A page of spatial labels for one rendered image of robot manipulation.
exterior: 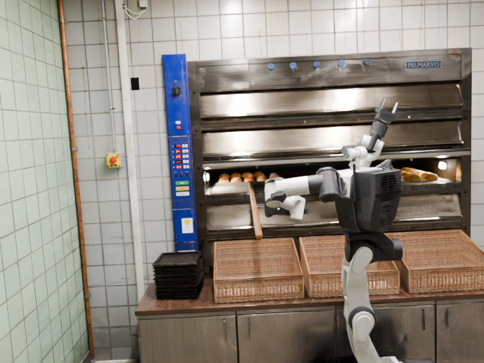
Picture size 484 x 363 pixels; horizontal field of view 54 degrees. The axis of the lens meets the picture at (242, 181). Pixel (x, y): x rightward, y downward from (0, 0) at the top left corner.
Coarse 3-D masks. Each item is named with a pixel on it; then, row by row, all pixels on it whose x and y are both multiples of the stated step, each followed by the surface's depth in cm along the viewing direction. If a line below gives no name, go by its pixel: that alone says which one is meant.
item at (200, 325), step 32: (160, 320) 284; (192, 320) 284; (224, 320) 284; (256, 320) 285; (288, 320) 285; (320, 320) 285; (384, 320) 286; (416, 320) 286; (448, 320) 284; (480, 320) 287; (160, 352) 287; (192, 352) 287; (224, 352) 287; (256, 352) 287; (288, 352) 287; (320, 352) 288; (352, 352) 288; (384, 352) 289; (416, 352) 288; (448, 352) 288; (480, 352) 289
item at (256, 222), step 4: (248, 184) 358; (252, 188) 334; (252, 192) 312; (252, 196) 297; (252, 200) 281; (252, 204) 270; (252, 208) 258; (256, 208) 257; (252, 212) 249; (256, 212) 243; (256, 216) 233; (256, 220) 222; (256, 224) 215; (260, 224) 219; (256, 228) 207; (260, 228) 207; (256, 232) 200; (260, 232) 199; (256, 236) 197; (260, 236) 196
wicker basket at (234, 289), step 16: (256, 240) 331; (272, 240) 332; (288, 240) 332; (240, 256) 330; (256, 256) 330; (272, 256) 330; (288, 256) 330; (224, 272) 328; (240, 272) 328; (272, 272) 328; (288, 272) 328; (224, 288) 287; (240, 288) 288; (256, 288) 309; (272, 288) 308; (288, 288) 306
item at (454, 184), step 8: (408, 184) 333; (416, 184) 332; (424, 184) 331; (432, 184) 331; (440, 184) 331; (448, 184) 331; (456, 184) 331; (240, 192) 335; (248, 192) 333; (256, 192) 331; (264, 192) 331; (208, 200) 331
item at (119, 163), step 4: (120, 152) 325; (108, 156) 319; (112, 156) 319; (120, 156) 320; (108, 160) 320; (116, 160) 320; (120, 160) 320; (108, 164) 320; (112, 164) 320; (116, 164) 320; (120, 164) 320
